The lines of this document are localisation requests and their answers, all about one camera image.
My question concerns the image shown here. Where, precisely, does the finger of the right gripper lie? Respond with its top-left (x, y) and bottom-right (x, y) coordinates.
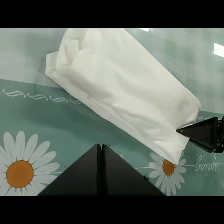
top-left (175, 115), bottom-right (224, 154)

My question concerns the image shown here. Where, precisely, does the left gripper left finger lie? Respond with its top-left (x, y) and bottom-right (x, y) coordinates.
top-left (37, 143), bottom-right (102, 197)

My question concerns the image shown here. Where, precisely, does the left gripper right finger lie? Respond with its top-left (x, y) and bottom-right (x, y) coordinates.
top-left (100, 143), bottom-right (166, 197)

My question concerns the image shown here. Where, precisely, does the white garment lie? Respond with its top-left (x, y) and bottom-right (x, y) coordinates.
top-left (44, 28), bottom-right (202, 166)

